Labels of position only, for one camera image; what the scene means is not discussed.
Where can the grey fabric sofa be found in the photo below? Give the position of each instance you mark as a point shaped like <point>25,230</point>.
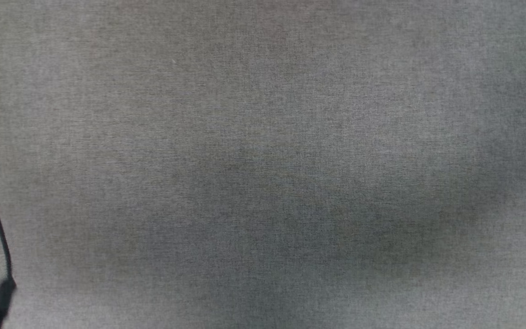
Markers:
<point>263,164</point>

